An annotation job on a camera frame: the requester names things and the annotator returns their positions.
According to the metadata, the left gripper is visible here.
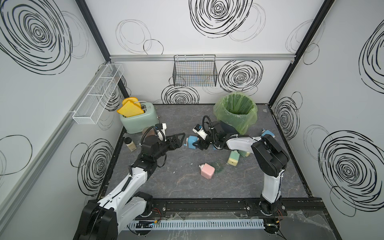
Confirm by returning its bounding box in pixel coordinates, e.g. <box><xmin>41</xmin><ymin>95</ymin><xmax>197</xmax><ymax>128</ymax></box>
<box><xmin>152</xmin><ymin>133</ymin><xmax>184</xmax><ymax>162</ymax></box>

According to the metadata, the blue sharpener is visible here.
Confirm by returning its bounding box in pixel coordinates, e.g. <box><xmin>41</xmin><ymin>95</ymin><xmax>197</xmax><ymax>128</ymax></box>
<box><xmin>261</xmin><ymin>129</ymin><xmax>276</xmax><ymax>138</ymax></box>
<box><xmin>184</xmin><ymin>136</ymin><xmax>199</xmax><ymax>150</ymax></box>

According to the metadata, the green sharpener bottom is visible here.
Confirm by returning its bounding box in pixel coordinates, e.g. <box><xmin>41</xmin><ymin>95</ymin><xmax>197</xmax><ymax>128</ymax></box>
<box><xmin>227</xmin><ymin>150</ymin><xmax>240</xmax><ymax>167</ymax></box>

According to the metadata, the green sharpener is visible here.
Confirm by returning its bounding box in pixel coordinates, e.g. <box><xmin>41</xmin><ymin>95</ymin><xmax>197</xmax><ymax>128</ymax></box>
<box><xmin>227</xmin><ymin>150</ymin><xmax>240</xmax><ymax>167</ymax></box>
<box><xmin>238</xmin><ymin>150</ymin><xmax>251</xmax><ymax>158</ymax></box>

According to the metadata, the clear sharpener tray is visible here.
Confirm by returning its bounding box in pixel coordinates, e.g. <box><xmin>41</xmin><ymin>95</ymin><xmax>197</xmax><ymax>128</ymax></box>
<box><xmin>212</xmin><ymin>161</ymin><xmax>224</xmax><ymax>173</ymax></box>

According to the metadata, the pink pencil sharpener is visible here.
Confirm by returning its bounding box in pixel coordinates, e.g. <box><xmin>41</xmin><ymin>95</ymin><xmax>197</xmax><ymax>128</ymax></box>
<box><xmin>199</xmin><ymin>163</ymin><xmax>216</xmax><ymax>179</ymax></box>

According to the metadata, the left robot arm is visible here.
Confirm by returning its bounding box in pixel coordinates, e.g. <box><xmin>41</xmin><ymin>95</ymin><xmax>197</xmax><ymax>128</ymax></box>
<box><xmin>74</xmin><ymin>124</ymin><xmax>186</xmax><ymax>240</ymax></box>

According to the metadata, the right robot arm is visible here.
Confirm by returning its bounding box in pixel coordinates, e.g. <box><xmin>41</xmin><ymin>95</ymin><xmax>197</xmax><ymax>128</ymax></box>
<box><xmin>193</xmin><ymin>116</ymin><xmax>290</xmax><ymax>216</ymax></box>

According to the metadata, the bin with green bag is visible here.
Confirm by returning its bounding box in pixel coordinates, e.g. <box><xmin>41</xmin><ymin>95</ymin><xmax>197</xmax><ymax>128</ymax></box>
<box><xmin>214</xmin><ymin>92</ymin><xmax>258</xmax><ymax>135</ymax></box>

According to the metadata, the mint green toaster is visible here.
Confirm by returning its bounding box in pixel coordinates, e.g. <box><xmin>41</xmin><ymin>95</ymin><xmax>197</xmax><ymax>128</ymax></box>
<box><xmin>120</xmin><ymin>102</ymin><xmax>159</xmax><ymax>134</ymax></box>

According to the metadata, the small beige bottle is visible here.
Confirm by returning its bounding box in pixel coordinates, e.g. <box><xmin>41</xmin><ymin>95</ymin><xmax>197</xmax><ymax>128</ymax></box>
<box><xmin>124</xmin><ymin>137</ymin><xmax>137</xmax><ymax>152</ymax></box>

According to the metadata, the yellow toy toast slice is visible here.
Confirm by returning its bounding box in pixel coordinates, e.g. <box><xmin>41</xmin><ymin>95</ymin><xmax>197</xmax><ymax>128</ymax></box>
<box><xmin>117</xmin><ymin>97</ymin><xmax>145</xmax><ymax>118</ymax></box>

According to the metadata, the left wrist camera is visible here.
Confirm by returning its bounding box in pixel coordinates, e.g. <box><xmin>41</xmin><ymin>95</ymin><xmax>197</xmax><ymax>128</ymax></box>
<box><xmin>155</xmin><ymin>123</ymin><xmax>167</xmax><ymax>142</ymax></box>

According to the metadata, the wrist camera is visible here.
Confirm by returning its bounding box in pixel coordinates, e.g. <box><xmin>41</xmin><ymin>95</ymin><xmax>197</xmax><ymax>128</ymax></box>
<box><xmin>193</xmin><ymin>124</ymin><xmax>208</xmax><ymax>140</ymax></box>
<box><xmin>155</xmin><ymin>123</ymin><xmax>167</xmax><ymax>142</ymax></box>

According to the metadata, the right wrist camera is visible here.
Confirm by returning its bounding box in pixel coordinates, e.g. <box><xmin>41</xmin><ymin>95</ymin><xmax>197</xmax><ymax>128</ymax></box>
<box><xmin>193</xmin><ymin>124</ymin><xmax>208</xmax><ymax>140</ymax></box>

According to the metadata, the black wire basket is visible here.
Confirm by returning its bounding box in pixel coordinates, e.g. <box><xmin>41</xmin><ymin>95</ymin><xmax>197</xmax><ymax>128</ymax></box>
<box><xmin>172</xmin><ymin>55</ymin><xmax>218</xmax><ymax>87</ymax></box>

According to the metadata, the grey slotted cable duct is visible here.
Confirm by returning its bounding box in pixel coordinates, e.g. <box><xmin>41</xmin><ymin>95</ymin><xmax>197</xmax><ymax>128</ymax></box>
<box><xmin>126</xmin><ymin>219</ymin><xmax>266</xmax><ymax>232</ymax></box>

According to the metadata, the white wire shelf basket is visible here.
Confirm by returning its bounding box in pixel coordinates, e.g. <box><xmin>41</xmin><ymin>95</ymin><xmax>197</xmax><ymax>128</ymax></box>
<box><xmin>73</xmin><ymin>63</ymin><xmax>124</xmax><ymax>125</ymax></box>

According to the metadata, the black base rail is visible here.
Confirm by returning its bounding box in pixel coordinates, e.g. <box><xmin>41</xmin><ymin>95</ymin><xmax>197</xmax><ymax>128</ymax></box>
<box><xmin>86</xmin><ymin>196</ymin><xmax>328</xmax><ymax>218</ymax></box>

